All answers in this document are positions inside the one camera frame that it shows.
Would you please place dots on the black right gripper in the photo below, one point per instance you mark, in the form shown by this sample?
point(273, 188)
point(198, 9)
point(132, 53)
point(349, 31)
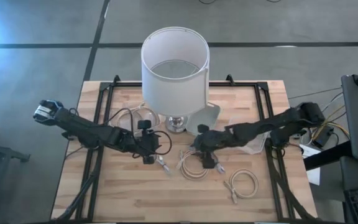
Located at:
point(214, 140)

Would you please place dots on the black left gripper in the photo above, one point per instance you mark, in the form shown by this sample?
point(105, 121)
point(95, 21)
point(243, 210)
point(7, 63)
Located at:
point(141, 141)

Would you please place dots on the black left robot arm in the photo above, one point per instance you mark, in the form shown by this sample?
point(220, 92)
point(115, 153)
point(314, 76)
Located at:
point(85, 130)

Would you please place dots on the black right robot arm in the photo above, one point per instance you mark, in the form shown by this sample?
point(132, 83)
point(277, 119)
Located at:
point(275, 123)

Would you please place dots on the chrome table lamp white shade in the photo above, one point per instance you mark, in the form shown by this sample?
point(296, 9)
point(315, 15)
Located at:
point(172, 93)

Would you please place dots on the white paper sheet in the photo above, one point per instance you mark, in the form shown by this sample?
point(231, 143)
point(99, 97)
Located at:
point(313, 177)

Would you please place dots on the black power supply box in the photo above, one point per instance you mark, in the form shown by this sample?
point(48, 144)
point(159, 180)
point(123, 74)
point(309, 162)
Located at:
point(323, 138)

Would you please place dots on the dark floor stand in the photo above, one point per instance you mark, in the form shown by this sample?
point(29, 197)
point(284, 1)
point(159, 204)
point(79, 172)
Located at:
point(2, 152)

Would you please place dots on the black metal table frame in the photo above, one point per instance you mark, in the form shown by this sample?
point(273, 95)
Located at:
point(235, 84)

